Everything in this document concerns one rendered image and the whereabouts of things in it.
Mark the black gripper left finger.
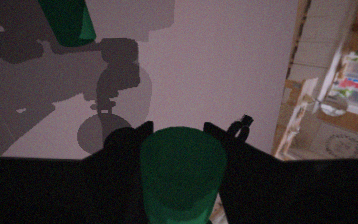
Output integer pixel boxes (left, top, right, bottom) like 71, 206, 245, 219
0, 121, 154, 224

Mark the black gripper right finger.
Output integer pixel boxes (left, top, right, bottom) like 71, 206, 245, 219
203, 122, 358, 224

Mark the black ring with small tab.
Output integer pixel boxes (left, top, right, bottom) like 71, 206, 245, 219
228, 115, 254, 142

